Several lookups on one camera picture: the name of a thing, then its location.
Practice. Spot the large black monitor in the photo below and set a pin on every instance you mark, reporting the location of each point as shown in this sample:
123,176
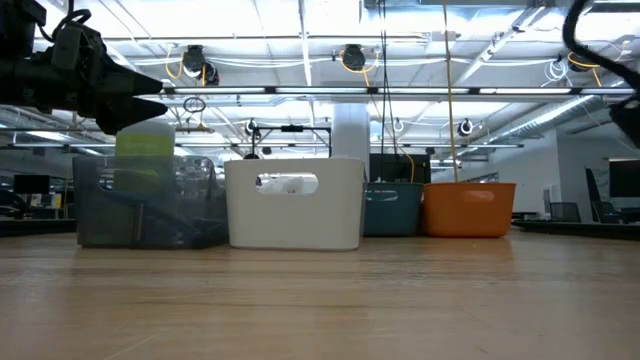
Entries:
400,167

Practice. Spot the green wipes canister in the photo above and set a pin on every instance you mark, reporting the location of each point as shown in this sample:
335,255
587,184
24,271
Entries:
145,145

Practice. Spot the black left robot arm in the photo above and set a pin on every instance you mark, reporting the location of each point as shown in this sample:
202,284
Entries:
25,80

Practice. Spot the black metal gantry frame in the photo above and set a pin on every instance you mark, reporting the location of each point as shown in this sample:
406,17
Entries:
292,128

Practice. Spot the grey translucent plastic bin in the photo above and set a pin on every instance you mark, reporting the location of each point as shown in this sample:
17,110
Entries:
175,220

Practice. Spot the person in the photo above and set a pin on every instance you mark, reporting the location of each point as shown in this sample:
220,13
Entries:
251,156

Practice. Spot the black office chair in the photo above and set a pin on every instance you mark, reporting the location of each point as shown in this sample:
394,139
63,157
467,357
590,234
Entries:
602,200
565,212

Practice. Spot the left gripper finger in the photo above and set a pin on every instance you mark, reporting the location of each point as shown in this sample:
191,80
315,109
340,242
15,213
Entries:
130,114
130,86

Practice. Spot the white plastic bin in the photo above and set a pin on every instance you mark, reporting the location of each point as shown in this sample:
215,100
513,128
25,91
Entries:
295,220

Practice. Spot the white pillar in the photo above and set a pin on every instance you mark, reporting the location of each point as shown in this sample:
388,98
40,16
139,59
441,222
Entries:
350,130

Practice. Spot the bag of cotton balls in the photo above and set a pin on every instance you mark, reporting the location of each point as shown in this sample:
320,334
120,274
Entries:
285,184

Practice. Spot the small black ceiling reel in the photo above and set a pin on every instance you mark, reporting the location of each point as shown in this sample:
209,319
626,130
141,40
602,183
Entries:
251,127
465,127

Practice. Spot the orange plastic bin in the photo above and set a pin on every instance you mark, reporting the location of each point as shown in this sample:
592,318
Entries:
467,210

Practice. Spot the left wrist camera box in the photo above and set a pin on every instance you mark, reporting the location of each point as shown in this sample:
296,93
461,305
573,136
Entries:
70,47

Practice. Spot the silver ventilation duct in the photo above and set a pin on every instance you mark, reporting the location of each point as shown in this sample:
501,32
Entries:
550,117

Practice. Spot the black desk monitor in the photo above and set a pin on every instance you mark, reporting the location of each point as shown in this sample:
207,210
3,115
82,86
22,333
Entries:
625,175
31,184

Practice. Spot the teal plastic bin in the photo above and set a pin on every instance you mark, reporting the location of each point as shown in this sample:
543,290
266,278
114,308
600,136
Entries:
392,210

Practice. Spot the long horizontal light bar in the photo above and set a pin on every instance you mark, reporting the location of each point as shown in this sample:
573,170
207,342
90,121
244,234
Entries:
300,90

